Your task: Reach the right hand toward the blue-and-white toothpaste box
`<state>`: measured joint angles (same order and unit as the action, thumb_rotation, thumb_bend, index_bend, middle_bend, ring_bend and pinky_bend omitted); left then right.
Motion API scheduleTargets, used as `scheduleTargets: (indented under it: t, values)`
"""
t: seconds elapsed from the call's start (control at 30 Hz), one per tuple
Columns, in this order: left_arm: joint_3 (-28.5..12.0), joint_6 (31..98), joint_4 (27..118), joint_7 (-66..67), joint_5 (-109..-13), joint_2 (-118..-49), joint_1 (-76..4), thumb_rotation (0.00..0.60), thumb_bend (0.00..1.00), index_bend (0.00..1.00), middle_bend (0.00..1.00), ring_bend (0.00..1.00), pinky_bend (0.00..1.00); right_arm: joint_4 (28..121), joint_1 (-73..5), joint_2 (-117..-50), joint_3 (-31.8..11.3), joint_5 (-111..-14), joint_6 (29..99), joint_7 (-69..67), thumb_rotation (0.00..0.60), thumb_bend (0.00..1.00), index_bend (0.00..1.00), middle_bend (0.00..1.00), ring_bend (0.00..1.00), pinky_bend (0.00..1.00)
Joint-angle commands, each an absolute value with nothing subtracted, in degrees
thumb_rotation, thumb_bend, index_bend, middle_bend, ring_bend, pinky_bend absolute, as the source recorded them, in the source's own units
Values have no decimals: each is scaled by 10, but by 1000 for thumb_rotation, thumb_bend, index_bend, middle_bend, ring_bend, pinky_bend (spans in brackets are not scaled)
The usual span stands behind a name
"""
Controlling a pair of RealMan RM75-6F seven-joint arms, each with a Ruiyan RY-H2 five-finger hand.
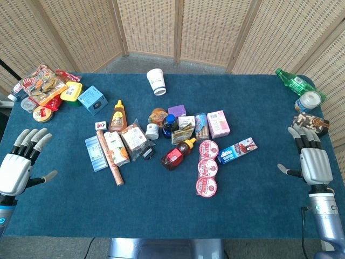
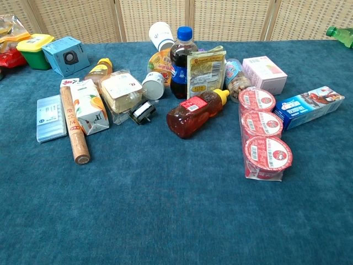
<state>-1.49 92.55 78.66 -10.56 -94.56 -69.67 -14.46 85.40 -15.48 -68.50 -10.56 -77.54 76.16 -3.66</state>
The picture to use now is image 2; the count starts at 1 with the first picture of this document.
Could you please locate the pink paper box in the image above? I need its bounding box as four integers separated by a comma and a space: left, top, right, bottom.
242, 56, 288, 96

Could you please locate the red and blue paper box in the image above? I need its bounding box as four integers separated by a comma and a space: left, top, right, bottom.
272, 86, 346, 131

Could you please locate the light blue speaker box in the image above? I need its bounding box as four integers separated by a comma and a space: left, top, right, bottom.
41, 36, 91, 78

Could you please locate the large amber honey bottle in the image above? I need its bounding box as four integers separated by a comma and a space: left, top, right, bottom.
166, 88, 231, 140

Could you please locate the black white power adapter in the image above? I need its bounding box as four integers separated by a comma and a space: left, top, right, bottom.
129, 100, 157, 126

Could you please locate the white cup with lid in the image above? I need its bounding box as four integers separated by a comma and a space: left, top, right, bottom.
141, 71, 165, 100

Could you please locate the yellow seasoning sachet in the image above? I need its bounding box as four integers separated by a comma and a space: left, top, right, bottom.
186, 45, 227, 100

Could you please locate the clear wrapped beige block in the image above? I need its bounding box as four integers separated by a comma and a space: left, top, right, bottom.
98, 70, 144, 126

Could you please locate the dark cola bottle blue cap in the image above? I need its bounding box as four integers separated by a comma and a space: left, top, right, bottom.
169, 26, 199, 100

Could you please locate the blue table cloth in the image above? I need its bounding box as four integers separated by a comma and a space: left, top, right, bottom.
0, 40, 353, 265

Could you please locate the orange fruit jelly cup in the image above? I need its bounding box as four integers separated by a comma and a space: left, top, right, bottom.
148, 47, 173, 86

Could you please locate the clear jar of nuts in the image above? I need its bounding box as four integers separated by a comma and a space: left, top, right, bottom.
224, 58, 253, 104

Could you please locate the red foil-lid cup pack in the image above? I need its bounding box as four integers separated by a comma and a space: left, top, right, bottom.
238, 86, 293, 182

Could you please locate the orange juice carton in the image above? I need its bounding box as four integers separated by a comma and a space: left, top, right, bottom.
60, 77, 110, 136

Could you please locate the white paper cup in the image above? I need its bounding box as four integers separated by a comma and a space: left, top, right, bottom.
148, 21, 175, 51

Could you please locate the small honey bottle yellow cap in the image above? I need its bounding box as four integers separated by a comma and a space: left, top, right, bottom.
83, 57, 114, 85

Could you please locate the wooden rolling pin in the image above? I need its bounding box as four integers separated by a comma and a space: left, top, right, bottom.
60, 86, 92, 165

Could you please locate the woven folding screen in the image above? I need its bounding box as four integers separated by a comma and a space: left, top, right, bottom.
0, 0, 353, 45

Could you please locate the pale blue tissue pack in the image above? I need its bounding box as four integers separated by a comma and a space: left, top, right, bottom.
36, 94, 68, 144

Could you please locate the green tub yellow lid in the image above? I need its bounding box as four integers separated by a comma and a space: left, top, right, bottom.
16, 33, 55, 71

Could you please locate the red snack packet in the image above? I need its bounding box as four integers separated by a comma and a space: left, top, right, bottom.
0, 49, 28, 69

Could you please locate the green plastic bottle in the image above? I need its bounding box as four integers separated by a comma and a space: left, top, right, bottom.
325, 25, 353, 50

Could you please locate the clear snack bag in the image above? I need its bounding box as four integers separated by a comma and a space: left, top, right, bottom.
0, 14, 31, 54

